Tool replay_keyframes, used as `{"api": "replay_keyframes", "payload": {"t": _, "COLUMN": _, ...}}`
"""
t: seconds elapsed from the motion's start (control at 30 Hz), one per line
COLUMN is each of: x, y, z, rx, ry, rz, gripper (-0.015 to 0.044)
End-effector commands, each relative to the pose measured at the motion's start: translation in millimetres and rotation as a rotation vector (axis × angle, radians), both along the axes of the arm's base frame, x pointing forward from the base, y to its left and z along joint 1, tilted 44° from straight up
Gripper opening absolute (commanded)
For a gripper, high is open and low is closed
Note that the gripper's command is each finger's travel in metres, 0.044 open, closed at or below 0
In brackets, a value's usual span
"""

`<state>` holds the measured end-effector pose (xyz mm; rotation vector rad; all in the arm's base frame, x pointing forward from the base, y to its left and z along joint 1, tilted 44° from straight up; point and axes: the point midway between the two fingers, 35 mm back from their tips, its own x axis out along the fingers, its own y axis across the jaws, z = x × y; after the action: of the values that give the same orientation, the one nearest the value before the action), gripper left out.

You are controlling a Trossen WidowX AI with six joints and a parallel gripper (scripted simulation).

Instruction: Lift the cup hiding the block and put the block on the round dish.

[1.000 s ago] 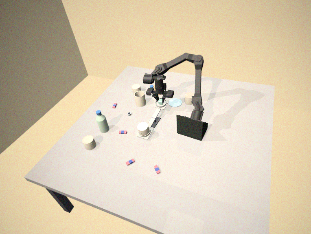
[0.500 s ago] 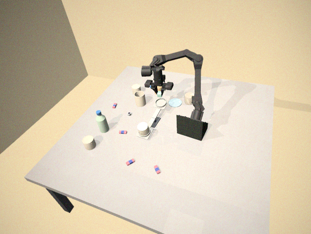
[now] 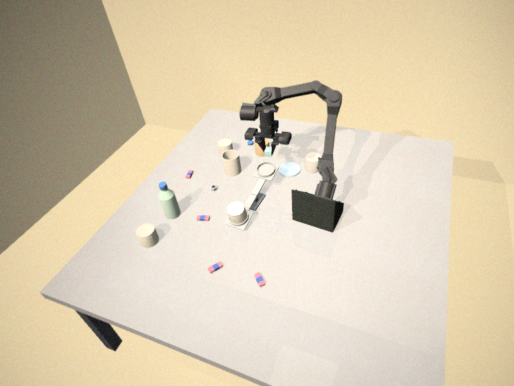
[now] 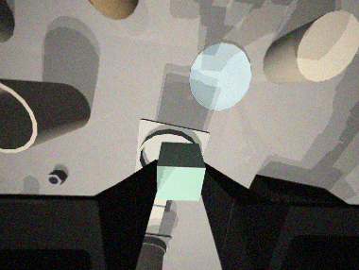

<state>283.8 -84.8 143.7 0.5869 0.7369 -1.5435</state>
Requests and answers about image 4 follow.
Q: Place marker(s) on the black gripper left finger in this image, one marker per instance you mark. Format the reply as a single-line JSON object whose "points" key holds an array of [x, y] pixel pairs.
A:
{"points": [[110, 225]]}

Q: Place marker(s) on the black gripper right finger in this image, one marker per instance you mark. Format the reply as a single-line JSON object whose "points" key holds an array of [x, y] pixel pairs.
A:
{"points": [[252, 232]]}

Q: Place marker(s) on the orange cylinder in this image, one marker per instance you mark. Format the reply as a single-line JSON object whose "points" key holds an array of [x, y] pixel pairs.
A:
{"points": [[115, 9]]}

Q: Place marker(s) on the beige cylinder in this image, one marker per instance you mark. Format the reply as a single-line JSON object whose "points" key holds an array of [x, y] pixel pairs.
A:
{"points": [[151, 258], [316, 51], [6, 21]]}

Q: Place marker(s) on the black hex nut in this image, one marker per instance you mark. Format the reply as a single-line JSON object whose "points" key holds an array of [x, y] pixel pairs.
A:
{"points": [[56, 177]]}

